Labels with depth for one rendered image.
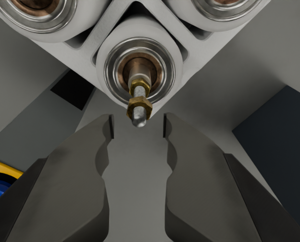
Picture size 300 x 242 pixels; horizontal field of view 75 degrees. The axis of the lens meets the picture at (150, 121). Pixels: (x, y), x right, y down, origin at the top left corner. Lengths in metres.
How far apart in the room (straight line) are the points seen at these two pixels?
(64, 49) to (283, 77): 0.50
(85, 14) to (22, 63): 0.35
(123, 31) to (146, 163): 0.49
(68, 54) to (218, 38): 0.20
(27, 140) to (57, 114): 0.07
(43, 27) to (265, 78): 0.49
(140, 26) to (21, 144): 0.18
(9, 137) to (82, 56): 0.13
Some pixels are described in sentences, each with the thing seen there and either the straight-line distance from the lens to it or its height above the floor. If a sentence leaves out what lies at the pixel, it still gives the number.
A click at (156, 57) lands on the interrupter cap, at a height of 0.25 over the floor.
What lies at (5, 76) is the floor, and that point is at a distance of 0.58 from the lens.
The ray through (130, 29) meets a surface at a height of 0.25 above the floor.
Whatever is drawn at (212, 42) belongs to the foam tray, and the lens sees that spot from 0.29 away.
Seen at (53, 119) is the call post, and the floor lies 0.22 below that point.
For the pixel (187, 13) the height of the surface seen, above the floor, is 0.25.
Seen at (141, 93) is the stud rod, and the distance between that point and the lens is 0.16.
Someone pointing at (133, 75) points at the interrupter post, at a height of 0.28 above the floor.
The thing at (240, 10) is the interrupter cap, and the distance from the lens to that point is 0.22.
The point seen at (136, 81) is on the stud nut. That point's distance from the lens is 0.17.
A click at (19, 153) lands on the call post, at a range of 0.25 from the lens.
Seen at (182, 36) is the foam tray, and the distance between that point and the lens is 0.28.
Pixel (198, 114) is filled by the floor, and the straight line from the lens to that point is 0.55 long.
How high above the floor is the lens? 0.45
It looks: 58 degrees down
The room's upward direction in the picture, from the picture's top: 176 degrees clockwise
